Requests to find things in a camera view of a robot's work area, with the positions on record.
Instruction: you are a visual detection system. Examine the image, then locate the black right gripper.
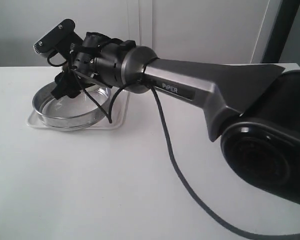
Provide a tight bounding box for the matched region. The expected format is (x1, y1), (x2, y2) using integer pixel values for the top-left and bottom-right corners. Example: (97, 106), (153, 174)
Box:
(51, 32), (108, 99)

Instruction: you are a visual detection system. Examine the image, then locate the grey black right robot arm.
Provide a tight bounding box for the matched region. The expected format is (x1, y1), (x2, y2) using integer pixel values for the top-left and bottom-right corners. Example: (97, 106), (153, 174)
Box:
(51, 31), (300, 204)

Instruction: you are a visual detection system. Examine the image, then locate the round steel mesh sieve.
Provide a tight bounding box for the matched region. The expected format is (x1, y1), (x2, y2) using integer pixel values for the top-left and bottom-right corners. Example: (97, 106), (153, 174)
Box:
(30, 82), (112, 131)

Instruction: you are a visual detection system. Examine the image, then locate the white rectangular plastic tray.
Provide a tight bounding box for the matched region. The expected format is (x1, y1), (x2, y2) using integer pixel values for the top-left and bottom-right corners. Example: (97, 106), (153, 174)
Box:
(27, 90), (130, 130)

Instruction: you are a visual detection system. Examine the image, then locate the white cabinet with doors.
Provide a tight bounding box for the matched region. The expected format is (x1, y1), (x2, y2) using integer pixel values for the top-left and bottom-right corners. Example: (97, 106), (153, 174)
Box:
(0, 0), (281, 67)

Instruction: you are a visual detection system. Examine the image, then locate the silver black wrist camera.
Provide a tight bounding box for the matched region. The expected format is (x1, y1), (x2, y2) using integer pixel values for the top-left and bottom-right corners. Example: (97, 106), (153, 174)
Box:
(33, 18), (83, 60)

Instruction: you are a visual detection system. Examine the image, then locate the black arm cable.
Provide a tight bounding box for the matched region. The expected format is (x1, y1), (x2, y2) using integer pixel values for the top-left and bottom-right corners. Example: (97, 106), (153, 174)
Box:
(47, 47), (300, 240)

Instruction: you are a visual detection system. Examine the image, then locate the dark vertical post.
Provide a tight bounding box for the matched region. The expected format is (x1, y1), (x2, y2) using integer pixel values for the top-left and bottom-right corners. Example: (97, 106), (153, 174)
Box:
(261, 0), (300, 64)

